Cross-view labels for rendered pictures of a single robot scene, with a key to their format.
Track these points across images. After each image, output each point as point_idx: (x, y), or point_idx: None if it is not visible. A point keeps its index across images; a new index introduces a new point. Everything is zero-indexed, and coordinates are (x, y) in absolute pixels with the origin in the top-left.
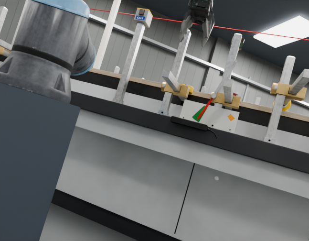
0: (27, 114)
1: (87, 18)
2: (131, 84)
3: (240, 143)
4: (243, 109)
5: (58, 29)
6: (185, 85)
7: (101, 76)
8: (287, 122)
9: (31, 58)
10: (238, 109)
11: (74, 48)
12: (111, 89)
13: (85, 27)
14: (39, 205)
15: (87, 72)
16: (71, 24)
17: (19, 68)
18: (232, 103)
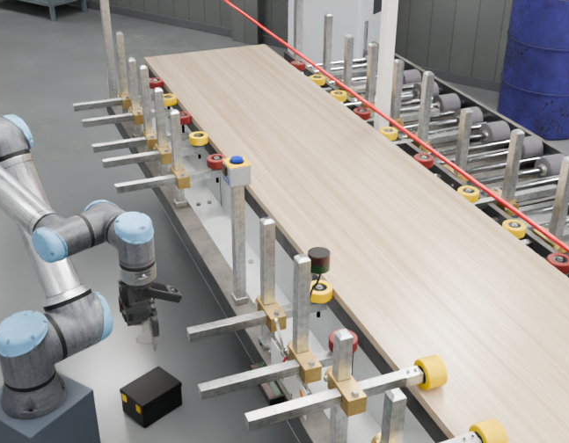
0: (9, 436)
1: (34, 347)
2: (289, 243)
3: (305, 441)
4: (382, 358)
5: (11, 370)
6: (269, 315)
7: (266, 214)
8: (424, 414)
9: (7, 389)
10: (378, 354)
11: (32, 374)
12: (276, 241)
13: (40, 352)
14: None
15: (256, 200)
16: (18, 363)
17: (3, 397)
18: (300, 374)
